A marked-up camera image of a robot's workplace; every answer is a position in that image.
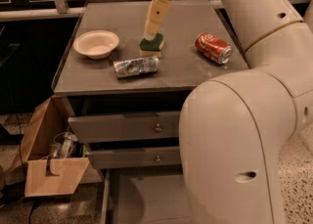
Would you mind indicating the red cola can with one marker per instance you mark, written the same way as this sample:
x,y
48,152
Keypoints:
x,y
214,48

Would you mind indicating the clear plastic bottles in box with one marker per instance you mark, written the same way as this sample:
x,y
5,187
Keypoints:
x,y
63,145

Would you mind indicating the grey drawer cabinet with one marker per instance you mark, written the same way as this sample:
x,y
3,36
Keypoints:
x,y
91,87

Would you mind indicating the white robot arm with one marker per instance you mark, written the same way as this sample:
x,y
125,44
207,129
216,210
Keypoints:
x,y
233,126

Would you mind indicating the green yellow sponge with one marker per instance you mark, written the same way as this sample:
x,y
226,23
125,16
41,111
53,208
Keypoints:
x,y
151,47

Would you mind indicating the grey bottom drawer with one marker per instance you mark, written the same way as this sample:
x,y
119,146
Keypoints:
x,y
145,195

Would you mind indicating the grey top drawer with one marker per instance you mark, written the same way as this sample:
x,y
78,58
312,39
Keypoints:
x,y
125,127

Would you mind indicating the grey middle drawer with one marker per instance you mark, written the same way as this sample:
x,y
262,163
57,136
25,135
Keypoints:
x,y
107,159

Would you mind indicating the silver blue crushed can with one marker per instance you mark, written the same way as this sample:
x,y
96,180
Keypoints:
x,y
135,67

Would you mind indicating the white paper bowl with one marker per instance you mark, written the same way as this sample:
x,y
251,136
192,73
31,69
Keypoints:
x,y
97,44

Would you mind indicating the brown cardboard box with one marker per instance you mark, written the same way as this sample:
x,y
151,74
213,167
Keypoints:
x,y
47,175

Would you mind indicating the grey drawer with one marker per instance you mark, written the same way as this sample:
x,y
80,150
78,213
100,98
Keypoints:
x,y
107,159
125,127
145,195

